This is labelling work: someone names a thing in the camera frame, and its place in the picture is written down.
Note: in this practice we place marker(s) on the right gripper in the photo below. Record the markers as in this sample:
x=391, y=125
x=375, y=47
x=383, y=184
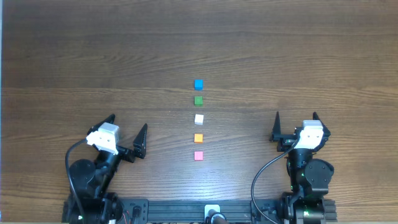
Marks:
x=284, y=140

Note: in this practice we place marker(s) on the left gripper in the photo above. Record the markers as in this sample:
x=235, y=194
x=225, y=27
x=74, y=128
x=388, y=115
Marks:
x=126, y=154

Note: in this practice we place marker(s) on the orange cube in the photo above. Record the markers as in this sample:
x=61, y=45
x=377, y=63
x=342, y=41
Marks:
x=198, y=138

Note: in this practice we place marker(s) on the pink cube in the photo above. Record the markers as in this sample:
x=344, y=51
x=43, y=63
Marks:
x=198, y=155

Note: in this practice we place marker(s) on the green cube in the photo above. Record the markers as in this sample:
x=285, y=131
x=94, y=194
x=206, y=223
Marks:
x=198, y=100

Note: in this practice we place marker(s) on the blue cube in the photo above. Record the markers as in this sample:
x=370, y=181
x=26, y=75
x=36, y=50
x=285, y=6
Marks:
x=198, y=84

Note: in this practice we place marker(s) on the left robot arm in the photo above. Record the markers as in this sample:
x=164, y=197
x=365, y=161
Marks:
x=82, y=177

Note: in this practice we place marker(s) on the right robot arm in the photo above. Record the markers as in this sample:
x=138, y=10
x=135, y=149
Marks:
x=315, y=177

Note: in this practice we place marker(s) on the white cube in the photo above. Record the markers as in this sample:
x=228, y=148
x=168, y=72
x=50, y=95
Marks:
x=199, y=119

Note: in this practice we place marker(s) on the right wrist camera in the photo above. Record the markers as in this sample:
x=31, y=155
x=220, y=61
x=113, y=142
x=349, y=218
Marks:
x=311, y=135

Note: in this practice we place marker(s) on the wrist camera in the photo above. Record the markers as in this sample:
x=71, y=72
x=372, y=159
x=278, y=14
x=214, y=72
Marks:
x=104, y=137
x=311, y=135

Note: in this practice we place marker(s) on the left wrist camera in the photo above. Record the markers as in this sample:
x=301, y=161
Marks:
x=104, y=137

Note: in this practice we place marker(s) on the mounting rail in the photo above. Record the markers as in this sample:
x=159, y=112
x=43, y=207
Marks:
x=186, y=211

